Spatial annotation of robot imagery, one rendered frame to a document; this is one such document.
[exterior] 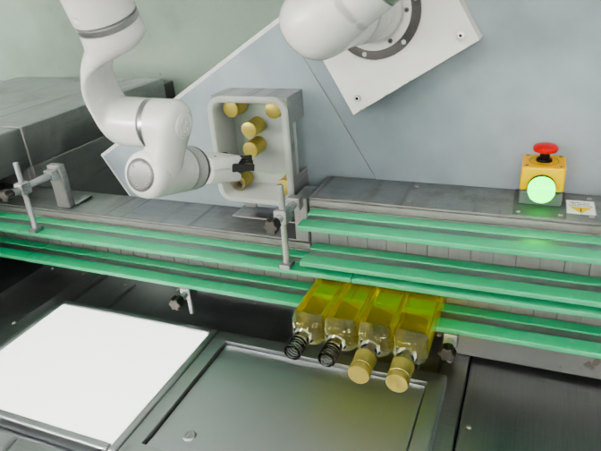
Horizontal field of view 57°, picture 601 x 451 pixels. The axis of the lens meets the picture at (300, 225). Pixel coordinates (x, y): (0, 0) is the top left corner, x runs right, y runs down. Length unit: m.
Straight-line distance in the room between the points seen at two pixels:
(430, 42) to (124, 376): 0.82
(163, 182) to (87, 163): 0.99
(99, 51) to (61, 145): 0.98
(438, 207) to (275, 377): 0.43
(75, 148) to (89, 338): 0.70
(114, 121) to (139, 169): 0.08
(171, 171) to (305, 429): 0.47
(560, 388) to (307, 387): 0.46
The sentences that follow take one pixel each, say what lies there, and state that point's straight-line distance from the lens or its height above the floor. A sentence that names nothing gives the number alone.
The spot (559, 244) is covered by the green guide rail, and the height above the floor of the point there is 0.92.
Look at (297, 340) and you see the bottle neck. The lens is 0.91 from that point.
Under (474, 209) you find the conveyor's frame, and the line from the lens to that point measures 1.01.
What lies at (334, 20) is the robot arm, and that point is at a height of 1.12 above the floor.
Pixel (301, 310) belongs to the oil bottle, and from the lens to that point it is 0.96.
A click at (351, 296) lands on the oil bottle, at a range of 0.99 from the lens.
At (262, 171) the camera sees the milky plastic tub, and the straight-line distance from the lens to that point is 1.21.
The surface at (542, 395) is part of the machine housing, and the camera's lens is 1.11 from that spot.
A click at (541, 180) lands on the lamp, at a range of 1.00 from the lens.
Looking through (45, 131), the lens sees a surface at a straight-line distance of 1.71.
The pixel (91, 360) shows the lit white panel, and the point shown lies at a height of 1.14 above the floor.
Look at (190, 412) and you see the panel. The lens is 1.03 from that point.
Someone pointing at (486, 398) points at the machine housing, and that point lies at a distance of 1.09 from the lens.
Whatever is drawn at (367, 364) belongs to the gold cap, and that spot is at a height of 1.15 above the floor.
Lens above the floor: 1.78
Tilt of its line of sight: 56 degrees down
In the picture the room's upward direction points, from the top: 138 degrees counter-clockwise
